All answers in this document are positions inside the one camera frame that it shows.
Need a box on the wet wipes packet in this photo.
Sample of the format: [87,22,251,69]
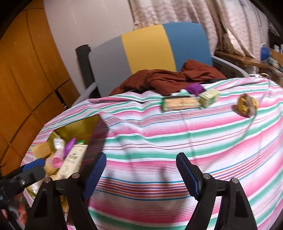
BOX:
[56,144,88,180]

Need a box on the white bag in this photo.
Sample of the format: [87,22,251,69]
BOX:
[53,136,65,150]

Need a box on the yellow patterned sock ball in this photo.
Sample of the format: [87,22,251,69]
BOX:
[237,93,258,117]

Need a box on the cracker packet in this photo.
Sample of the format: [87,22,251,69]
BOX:
[161,95,201,112]

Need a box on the striped bed sheet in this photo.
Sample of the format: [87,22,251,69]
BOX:
[33,78,282,229]

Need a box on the gold metal tin box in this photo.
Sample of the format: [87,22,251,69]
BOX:
[26,114,102,199]

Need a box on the wooden wardrobe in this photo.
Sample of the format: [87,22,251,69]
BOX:
[1,1,79,174]

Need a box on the green white medicine box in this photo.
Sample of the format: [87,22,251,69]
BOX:
[199,89,220,108]

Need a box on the purple pouch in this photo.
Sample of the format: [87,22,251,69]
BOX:
[185,83,206,96]

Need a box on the wooden desk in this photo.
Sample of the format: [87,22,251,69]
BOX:
[214,51,282,87]

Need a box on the dark red garment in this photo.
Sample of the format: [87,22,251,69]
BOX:
[110,59,227,96]

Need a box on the blue kettle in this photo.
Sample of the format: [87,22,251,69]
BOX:
[260,43,271,61]

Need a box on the tricolour chair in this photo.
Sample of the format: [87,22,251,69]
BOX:
[74,22,249,104]

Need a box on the patterned curtain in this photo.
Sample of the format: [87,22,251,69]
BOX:
[129,0,269,59]

